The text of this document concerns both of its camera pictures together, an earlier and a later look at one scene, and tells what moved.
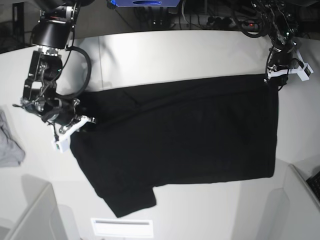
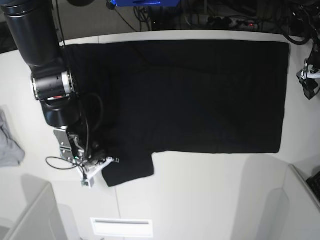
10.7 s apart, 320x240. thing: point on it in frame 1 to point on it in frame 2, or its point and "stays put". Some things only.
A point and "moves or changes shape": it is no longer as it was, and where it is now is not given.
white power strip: (229, 23) stays put
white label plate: (123, 227) stays put
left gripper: (62, 110) to (73, 148)
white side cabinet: (43, 218) stays put
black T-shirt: (174, 132) moves or changes shape
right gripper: (281, 56) to (309, 77)
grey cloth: (11, 153) stays put
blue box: (146, 3) stays put
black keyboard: (314, 183) stays put
